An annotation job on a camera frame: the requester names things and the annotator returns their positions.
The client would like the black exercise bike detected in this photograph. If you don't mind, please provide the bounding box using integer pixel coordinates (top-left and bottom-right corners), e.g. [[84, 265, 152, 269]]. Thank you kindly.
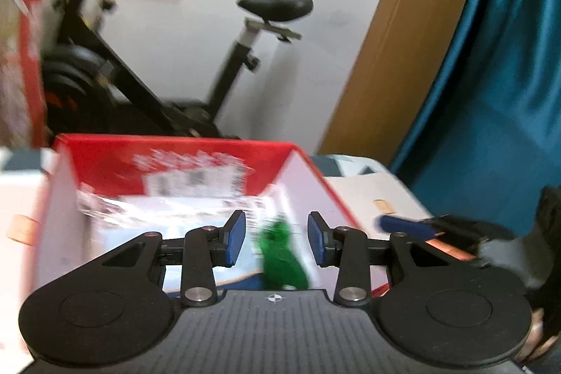
[[41, 0, 314, 138]]

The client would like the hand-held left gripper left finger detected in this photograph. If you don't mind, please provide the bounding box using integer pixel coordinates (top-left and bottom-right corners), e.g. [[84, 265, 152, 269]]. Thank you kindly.
[[103, 210, 247, 307]]

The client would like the teal curtain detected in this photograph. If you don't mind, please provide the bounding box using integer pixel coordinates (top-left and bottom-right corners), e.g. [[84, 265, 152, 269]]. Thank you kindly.
[[390, 0, 561, 232]]

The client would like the clear plastic bag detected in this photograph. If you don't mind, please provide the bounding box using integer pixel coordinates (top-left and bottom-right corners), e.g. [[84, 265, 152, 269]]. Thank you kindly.
[[76, 181, 281, 296]]

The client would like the green soft toy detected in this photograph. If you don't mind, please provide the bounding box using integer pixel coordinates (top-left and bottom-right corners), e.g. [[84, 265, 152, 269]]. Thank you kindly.
[[256, 218, 310, 291]]

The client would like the wooden door frame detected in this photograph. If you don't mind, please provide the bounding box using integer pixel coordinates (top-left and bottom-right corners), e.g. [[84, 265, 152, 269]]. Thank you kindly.
[[318, 0, 487, 158]]

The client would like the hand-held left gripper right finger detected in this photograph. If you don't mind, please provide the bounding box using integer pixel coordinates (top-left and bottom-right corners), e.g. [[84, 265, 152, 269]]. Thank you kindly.
[[307, 211, 439, 307]]

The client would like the pink printed backdrop cloth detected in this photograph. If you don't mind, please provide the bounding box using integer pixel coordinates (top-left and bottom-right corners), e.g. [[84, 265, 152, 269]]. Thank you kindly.
[[0, 0, 58, 149]]

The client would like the person's right hand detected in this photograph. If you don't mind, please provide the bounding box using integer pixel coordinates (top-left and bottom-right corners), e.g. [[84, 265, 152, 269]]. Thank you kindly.
[[523, 308, 561, 362]]

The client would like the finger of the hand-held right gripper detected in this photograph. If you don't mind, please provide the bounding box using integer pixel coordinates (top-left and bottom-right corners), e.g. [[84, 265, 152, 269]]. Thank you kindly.
[[374, 214, 443, 241]]

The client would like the red strawberry print box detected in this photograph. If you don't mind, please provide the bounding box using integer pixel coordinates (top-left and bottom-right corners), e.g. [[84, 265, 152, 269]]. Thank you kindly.
[[37, 133, 391, 300]]

